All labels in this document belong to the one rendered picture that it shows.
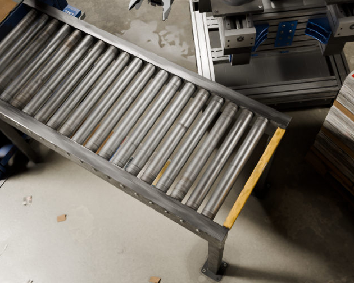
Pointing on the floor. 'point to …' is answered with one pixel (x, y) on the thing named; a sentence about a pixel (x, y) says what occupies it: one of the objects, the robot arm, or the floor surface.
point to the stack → (343, 125)
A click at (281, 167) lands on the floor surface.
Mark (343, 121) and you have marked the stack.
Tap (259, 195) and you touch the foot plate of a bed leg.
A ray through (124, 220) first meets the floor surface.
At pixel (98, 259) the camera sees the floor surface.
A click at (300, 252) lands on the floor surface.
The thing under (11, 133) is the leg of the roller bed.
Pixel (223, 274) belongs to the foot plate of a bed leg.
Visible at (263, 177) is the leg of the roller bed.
